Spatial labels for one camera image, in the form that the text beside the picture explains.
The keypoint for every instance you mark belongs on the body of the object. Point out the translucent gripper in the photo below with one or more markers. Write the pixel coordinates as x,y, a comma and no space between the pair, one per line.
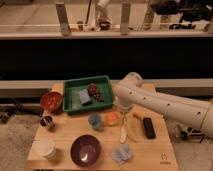
126,116

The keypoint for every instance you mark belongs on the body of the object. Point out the orange apple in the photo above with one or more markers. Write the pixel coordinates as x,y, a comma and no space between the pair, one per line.
111,118

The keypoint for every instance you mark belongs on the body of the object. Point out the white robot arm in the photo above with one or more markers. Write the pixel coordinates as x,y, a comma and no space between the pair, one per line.
194,113

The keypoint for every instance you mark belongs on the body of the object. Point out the purple bowl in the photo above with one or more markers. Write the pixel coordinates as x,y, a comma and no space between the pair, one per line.
85,150

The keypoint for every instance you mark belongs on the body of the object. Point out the red bowl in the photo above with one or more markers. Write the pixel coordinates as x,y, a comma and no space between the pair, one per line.
51,101

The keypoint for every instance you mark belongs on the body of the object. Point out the orange carrot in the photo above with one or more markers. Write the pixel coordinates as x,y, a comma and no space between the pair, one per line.
136,116

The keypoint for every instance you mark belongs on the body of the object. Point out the black remote control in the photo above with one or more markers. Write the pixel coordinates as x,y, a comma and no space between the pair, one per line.
149,129

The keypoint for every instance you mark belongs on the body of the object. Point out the blue cup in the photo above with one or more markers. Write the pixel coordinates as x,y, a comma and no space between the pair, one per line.
95,121

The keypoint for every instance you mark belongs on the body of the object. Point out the blue crumpled cloth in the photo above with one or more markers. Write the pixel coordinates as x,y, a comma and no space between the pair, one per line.
121,154

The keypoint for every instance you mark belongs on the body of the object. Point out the dark grape bunch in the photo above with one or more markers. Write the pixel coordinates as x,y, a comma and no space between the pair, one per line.
94,92

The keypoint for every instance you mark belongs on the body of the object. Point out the blue sponge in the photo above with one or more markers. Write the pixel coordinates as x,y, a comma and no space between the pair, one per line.
84,97

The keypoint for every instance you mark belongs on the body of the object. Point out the green plastic tray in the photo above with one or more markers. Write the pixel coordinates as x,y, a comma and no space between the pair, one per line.
74,89

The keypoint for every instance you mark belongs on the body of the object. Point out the small metal can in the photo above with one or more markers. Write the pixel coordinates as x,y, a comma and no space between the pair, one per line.
47,122

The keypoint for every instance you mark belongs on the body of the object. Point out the stack of white bowls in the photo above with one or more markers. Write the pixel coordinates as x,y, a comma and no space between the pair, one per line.
46,149

